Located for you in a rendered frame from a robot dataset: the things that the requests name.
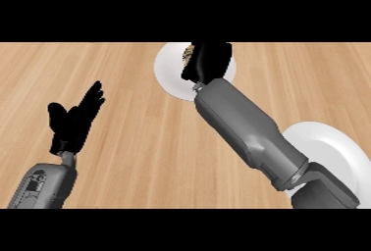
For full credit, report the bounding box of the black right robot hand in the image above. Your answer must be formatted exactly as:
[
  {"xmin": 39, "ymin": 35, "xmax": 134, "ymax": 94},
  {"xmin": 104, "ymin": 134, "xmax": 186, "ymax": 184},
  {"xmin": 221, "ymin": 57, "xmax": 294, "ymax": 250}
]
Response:
[{"xmin": 180, "ymin": 42, "xmax": 234, "ymax": 85}]

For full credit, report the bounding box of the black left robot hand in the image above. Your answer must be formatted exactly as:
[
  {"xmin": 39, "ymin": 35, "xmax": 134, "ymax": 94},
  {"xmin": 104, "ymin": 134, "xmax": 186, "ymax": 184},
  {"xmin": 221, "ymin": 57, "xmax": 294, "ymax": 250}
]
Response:
[{"xmin": 45, "ymin": 80, "xmax": 107, "ymax": 156}]

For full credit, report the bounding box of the white round plate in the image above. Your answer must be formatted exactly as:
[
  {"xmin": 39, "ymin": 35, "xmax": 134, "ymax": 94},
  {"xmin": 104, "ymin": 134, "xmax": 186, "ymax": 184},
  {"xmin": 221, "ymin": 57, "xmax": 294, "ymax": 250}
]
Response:
[
  {"xmin": 152, "ymin": 42, "xmax": 237, "ymax": 102},
  {"xmin": 279, "ymin": 121, "xmax": 371, "ymax": 210}
]

